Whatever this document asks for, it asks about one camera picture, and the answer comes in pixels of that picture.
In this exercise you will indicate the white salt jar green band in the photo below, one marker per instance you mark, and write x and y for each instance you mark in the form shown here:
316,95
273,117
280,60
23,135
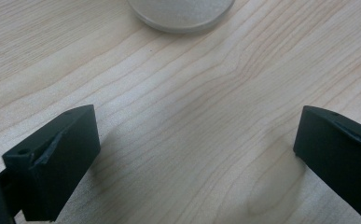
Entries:
181,14

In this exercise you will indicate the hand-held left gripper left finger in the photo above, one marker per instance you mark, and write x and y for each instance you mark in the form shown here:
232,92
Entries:
60,161

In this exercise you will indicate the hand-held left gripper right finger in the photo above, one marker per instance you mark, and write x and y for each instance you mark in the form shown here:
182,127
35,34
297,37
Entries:
336,155

